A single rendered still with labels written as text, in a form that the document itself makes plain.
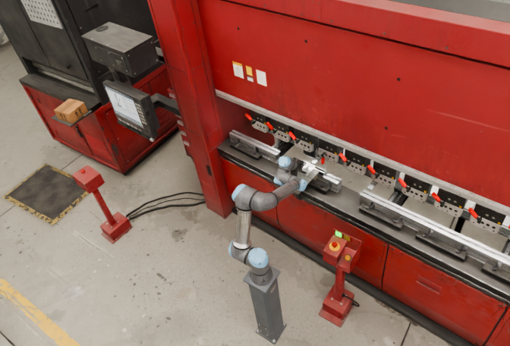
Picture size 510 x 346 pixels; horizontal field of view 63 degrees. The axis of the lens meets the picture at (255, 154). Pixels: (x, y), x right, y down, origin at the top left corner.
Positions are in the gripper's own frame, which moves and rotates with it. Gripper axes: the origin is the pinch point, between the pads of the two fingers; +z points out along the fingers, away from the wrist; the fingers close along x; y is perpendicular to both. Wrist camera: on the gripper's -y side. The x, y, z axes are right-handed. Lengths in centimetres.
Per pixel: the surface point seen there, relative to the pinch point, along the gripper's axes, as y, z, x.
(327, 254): -43, -4, -43
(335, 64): 64, -66, -22
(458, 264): -10, 9, -113
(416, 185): 22, -18, -78
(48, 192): -142, 9, 273
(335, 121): 38, -36, -22
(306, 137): 22.8, -18.7, -0.2
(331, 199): -9.7, 9.1, -24.9
